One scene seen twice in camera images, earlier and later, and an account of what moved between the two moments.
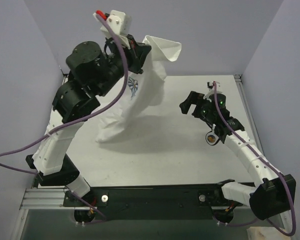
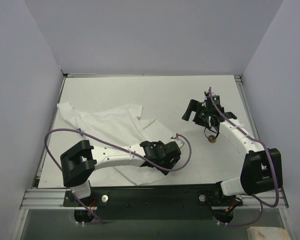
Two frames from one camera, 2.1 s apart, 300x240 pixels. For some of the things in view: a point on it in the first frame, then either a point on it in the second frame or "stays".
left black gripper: [139, 53] → [172, 155]
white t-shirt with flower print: [144, 88] → [111, 125]
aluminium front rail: [44, 198] stays
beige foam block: [265, 233] stays
